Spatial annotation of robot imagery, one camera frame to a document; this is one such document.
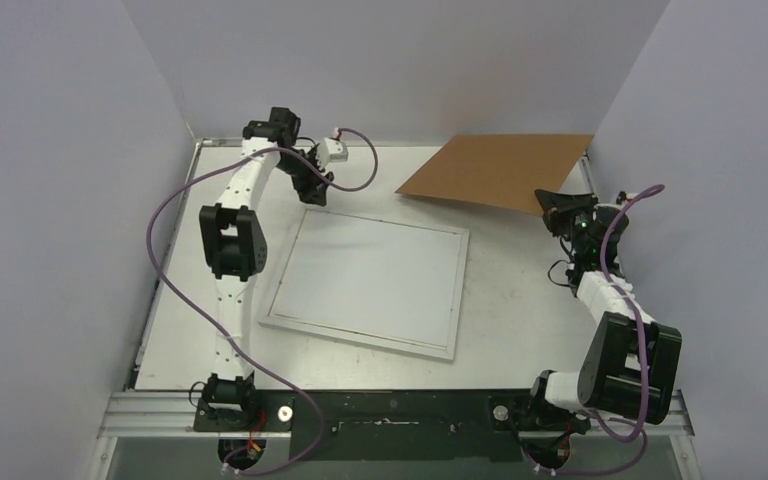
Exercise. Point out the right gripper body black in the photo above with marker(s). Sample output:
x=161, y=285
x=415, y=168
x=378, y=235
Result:
x=570, y=207

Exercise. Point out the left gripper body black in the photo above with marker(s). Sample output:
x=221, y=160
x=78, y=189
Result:
x=302, y=174

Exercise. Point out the white brown backing board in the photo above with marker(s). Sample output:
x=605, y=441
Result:
x=498, y=170

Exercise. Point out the white picture frame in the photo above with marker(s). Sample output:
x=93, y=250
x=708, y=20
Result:
x=357, y=338

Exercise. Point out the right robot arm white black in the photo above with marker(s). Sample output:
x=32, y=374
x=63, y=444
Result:
x=631, y=364

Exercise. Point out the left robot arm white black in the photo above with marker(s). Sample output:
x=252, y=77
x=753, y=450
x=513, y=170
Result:
x=236, y=251

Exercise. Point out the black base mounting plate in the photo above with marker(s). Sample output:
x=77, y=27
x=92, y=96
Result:
x=407, y=425

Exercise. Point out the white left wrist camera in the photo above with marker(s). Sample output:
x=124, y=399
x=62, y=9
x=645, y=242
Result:
x=331, y=150

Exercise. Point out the aluminium front rail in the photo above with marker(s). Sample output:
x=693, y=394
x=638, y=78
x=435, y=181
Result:
x=146, y=414

